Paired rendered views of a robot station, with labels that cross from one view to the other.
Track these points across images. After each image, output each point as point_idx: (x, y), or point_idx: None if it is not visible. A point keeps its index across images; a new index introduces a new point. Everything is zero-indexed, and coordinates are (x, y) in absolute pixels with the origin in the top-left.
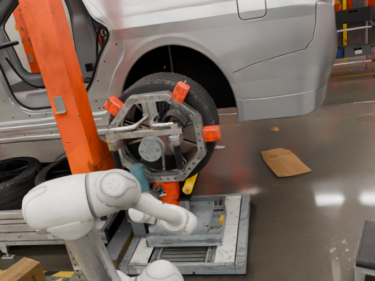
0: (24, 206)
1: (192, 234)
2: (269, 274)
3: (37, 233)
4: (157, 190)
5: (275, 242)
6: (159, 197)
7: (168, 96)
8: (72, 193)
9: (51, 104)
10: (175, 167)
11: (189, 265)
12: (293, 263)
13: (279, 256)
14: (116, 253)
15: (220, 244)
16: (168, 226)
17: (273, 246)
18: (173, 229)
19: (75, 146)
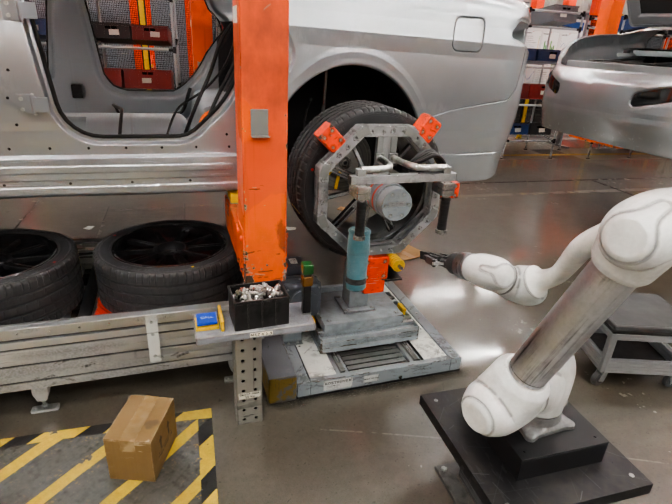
0: (653, 228)
1: (378, 329)
2: (481, 364)
3: (197, 343)
4: (442, 255)
5: (458, 331)
6: None
7: (416, 130)
8: None
9: (244, 121)
10: (376, 236)
11: (397, 368)
12: (495, 349)
13: (475, 344)
14: (290, 367)
15: (416, 337)
16: (537, 291)
17: (459, 335)
18: (541, 295)
19: (265, 197)
